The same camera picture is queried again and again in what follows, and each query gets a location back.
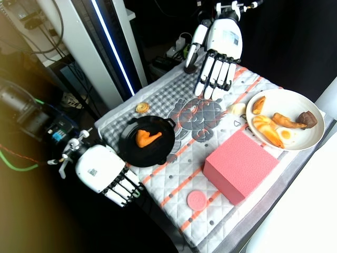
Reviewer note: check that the white black sneaker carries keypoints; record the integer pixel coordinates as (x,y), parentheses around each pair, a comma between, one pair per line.
(72,101)

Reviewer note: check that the toy fried fish piece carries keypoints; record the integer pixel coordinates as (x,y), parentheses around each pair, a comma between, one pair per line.
(285,120)

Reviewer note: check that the white charger plug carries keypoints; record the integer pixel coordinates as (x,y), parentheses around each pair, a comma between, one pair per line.
(181,40)

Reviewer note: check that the black frying pan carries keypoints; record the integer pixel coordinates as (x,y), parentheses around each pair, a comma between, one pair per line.
(155,155)

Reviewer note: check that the toy fried dumpling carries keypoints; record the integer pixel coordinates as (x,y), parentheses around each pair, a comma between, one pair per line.
(259,105)

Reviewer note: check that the orange striped toy shrimp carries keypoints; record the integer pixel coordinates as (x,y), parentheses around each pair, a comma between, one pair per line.
(266,127)

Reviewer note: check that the orange toy chicken drumstick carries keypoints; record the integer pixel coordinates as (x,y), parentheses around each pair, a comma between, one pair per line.
(146,138)

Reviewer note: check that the grey quilt with bear print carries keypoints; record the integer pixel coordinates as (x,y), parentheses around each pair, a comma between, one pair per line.
(168,184)

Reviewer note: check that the white toy dumpling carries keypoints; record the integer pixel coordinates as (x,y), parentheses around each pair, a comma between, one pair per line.
(237,109)

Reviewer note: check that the green plug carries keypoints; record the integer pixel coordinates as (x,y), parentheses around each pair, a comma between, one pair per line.
(186,51)

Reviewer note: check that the red cube block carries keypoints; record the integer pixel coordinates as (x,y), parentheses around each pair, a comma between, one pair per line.
(237,163)

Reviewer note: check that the blue grey box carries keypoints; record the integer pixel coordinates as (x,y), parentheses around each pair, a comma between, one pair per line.
(72,77)

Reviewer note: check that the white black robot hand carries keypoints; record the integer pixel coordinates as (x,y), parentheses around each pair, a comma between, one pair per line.
(97,168)
(225,39)

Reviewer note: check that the white shelf with equipment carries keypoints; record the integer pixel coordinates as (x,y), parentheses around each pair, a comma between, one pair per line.
(51,59)

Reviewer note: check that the black power adapter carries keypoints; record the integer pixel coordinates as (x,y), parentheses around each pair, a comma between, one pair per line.
(164,62)

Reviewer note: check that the white round plate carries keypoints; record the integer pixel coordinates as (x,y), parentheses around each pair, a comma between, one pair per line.
(287,102)

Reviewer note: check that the brown toy meat chunk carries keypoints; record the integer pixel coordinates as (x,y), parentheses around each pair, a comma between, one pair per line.
(307,119)

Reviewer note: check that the toy fried egg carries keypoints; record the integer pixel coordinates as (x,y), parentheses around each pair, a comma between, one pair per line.
(285,135)

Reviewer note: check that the white pillar with blue light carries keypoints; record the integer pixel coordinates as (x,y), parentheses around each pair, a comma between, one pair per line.
(79,39)

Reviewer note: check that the pink round disc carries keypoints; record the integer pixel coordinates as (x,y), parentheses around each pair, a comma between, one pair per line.
(196,200)

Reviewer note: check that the toy swirl cookie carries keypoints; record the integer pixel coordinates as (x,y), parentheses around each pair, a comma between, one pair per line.
(142,107)

